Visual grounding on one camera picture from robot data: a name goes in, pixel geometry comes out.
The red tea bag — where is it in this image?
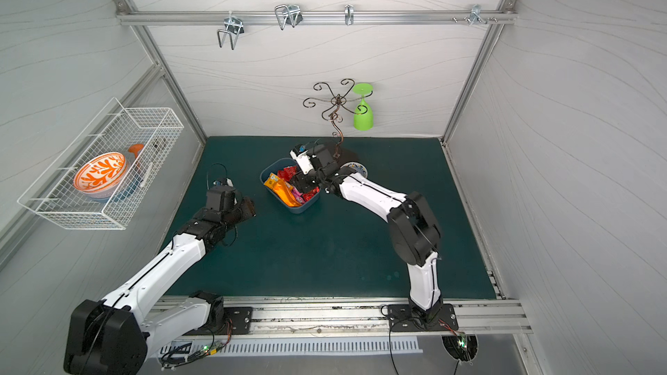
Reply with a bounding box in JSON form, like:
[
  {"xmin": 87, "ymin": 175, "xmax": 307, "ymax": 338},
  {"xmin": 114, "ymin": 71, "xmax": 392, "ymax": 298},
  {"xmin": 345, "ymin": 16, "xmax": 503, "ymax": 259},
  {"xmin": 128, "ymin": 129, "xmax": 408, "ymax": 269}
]
[
  {"xmin": 302, "ymin": 187, "xmax": 320, "ymax": 203},
  {"xmin": 276, "ymin": 166, "xmax": 299, "ymax": 182}
]

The orange foil tea bag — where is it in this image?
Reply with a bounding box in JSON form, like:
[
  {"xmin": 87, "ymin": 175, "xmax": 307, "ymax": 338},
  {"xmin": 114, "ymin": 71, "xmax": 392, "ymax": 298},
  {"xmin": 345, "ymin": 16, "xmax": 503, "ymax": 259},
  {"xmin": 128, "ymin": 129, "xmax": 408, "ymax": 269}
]
[{"xmin": 264, "ymin": 173, "xmax": 305, "ymax": 208}]

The small metal clip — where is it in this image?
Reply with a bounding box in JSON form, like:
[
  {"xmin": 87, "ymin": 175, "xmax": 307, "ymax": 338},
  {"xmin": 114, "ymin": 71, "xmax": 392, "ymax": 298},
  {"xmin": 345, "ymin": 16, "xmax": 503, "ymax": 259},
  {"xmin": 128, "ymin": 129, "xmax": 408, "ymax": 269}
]
[{"xmin": 344, "ymin": 5, "xmax": 354, "ymax": 26}]

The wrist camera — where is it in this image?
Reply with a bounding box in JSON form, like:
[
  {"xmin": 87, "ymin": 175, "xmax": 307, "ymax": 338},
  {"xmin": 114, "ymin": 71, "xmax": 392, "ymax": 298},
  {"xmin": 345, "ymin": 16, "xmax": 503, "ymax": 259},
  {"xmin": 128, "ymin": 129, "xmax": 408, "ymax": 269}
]
[
  {"xmin": 205, "ymin": 183, "xmax": 236, "ymax": 213},
  {"xmin": 290, "ymin": 144, "xmax": 314, "ymax": 175}
]

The red tea bag top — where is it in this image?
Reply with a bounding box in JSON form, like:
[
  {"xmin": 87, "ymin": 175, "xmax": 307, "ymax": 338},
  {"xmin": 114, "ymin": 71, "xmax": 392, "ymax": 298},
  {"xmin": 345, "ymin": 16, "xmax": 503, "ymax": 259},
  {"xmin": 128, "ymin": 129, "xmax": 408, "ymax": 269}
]
[{"xmin": 276, "ymin": 166, "xmax": 299, "ymax": 182}]

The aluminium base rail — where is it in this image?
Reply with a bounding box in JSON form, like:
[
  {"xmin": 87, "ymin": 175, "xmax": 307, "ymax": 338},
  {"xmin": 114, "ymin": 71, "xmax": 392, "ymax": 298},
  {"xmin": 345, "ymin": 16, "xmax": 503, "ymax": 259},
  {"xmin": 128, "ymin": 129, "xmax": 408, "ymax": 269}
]
[{"xmin": 150, "ymin": 296, "xmax": 533, "ymax": 342}]

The white vent strip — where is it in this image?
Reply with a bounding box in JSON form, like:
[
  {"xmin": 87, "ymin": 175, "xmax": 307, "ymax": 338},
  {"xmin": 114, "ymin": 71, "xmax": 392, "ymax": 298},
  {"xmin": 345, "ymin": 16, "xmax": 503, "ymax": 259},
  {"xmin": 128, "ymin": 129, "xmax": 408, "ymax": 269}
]
[{"xmin": 145, "ymin": 337, "xmax": 424, "ymax": 359}]

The metal hook centre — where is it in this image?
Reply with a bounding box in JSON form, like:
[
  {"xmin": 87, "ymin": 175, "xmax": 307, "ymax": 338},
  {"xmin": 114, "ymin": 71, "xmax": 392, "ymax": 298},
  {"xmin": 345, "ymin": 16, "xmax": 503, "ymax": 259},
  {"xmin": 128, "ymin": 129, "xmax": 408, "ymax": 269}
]
[{"xmin": 274, "ymin": 5, "xmax": 303, "ymax": 31}]

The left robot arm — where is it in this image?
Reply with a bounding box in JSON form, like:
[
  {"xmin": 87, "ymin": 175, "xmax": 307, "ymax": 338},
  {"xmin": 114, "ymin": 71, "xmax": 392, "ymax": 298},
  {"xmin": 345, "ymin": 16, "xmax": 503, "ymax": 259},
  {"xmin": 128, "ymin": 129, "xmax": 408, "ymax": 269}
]
[{"xmin": 64, "ymin": 186, "xmax": 256, "ymax": 374}]

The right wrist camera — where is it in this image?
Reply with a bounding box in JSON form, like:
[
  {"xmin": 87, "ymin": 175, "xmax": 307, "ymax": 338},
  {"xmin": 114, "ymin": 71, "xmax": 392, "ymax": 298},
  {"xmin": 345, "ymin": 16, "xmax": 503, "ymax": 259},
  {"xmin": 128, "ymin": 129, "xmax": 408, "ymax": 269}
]
[{"xmin": 290, "ymin": 144, "xmax": 314, "ymax": 175}]

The black metal cup stand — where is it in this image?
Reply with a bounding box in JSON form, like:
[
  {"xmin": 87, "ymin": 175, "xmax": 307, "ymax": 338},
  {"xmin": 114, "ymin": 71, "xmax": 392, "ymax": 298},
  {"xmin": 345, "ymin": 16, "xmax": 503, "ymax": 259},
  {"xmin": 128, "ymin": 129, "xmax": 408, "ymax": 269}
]
[{"xmin": 302, "ymin": 78, "xmax": 359, "ymax": 161}]

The blue plastic storage box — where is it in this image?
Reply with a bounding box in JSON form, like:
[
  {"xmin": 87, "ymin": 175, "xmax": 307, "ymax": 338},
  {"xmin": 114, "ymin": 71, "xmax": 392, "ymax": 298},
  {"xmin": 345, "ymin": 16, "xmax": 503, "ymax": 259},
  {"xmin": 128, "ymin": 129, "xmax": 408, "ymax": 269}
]
[{"xmin": 260, "ymin": 158, "xmax": 320, "ymax": 215}]

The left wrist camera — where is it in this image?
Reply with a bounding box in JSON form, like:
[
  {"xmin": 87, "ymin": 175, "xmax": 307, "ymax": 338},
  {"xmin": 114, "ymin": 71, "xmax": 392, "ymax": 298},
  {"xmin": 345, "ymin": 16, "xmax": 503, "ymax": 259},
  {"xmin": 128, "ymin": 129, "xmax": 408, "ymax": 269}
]
[{"xmin": 205, "ymin": 183, "xmax": 236, "ymax": 213}]

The blue yellow patterned bowl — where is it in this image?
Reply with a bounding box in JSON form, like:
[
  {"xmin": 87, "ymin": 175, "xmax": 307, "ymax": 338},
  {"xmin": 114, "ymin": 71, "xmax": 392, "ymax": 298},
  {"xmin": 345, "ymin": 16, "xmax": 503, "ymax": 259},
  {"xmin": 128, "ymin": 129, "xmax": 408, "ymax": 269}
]
[{"xmin": 346, "ymin": 161, "xmax": 368, "ymax": 178}]

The white wire basket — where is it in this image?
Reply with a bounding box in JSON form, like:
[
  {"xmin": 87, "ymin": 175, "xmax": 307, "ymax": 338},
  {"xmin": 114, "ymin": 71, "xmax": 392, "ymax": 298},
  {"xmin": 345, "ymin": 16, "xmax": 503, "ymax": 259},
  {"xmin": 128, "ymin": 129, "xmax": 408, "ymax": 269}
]
[{"xmin": 17, "ymin": 98, "xmax": 183, "ymax": 230}]

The aluminium top rail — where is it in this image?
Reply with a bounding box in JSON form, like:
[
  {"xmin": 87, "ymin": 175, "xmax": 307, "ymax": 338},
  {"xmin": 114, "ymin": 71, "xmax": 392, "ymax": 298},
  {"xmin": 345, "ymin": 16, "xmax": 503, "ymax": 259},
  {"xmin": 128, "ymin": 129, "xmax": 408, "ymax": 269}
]
[{"xmin": 116, "ymin": 9, "xmax": 519, "ymax": 27}]

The orange white patterned bowl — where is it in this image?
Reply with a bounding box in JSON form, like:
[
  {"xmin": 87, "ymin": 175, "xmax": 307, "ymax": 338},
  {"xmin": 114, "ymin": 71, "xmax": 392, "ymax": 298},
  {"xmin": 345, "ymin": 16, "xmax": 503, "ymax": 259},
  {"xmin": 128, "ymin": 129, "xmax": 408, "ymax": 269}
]
[{"xmin": 73, "ymin": 152, "xmax": 129, "ymax": 200}]

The metal bracket right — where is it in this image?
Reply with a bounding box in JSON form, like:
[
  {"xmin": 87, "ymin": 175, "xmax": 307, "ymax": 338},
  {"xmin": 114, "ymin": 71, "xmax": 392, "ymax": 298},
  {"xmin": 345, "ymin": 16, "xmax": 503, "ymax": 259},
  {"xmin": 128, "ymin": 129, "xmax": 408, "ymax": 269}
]
[{"xmin": 452, "ymin": 5, "xmax": 498, "ymax": 26}]

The orange spoon in basket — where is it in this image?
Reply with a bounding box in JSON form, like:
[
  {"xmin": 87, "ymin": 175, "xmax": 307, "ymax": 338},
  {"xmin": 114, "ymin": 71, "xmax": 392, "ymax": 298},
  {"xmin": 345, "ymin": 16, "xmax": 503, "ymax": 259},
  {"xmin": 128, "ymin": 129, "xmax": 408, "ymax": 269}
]
[{"xmin": 128, "ymin": 143, "xmax": 144, "ymax": 169}]

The green plastic goblet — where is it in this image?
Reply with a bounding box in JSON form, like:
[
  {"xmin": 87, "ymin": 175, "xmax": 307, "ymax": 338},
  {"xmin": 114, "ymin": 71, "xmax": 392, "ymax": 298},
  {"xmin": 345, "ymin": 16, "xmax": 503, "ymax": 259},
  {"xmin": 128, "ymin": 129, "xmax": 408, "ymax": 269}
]
[{"xmin": 352, "ymin": 83, "xmax": 373, "ymax": 131}]

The metal double hook left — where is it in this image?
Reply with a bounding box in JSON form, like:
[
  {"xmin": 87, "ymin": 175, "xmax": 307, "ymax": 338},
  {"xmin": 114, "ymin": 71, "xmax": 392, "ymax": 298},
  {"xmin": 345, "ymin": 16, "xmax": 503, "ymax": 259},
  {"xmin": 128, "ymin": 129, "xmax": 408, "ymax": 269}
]
[{"xmin": 216, "ymin": 12, "xmax": 245, "ymax": 50}]

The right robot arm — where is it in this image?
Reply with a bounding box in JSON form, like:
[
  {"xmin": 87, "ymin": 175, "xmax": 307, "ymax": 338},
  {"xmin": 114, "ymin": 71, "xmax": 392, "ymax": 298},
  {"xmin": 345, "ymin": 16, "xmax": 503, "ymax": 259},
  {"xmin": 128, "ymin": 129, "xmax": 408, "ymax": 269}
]
[{"xmin": 290, "ymin": 144, "xmax": 442, "ymax": 325}]

